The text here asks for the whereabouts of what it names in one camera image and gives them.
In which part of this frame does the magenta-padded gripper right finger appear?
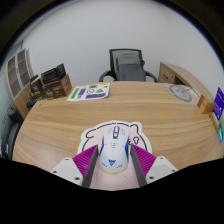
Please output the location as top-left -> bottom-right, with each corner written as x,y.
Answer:
129,143 -> 179,188

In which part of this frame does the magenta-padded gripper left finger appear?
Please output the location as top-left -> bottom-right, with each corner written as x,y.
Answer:
51,144 -> 100,189

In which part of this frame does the white blue yellow computer mouse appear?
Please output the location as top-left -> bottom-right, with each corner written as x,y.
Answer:
98,125 -> 130,175

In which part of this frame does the pink pig-shaped mouse pad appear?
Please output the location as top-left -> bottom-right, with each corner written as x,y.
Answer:
77,120 -> 153,192

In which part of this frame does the small blue pack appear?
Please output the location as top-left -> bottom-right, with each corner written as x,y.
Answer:
216,128 -> 224,144

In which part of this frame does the clear sheet with grey circle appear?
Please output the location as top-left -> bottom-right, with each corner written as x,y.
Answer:
168,83 -> 201,104

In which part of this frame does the green and white leaflet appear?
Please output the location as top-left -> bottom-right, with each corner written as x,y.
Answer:
66,82 -> 111,102

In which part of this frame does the dark brown printed box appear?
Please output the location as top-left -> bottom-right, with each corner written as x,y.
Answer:
41,74 -> 73,101

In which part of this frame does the small black box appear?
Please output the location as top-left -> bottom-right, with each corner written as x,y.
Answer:
29,77 -> 45,100

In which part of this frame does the purple hanging package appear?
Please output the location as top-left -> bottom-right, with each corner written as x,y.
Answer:
212,86 -> 224,122

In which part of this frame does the wooden side desk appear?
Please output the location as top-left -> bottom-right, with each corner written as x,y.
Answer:
157,61 -> 214,98

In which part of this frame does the black patterned box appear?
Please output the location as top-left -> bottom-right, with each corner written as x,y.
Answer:
40,63 -> 67,85

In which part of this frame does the black mesh office chair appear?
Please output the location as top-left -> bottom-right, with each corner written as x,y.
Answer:
98,48 -> 158,83

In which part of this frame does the wooden shelf unit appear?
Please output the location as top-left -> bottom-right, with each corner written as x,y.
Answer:
3,48 -> 34,101

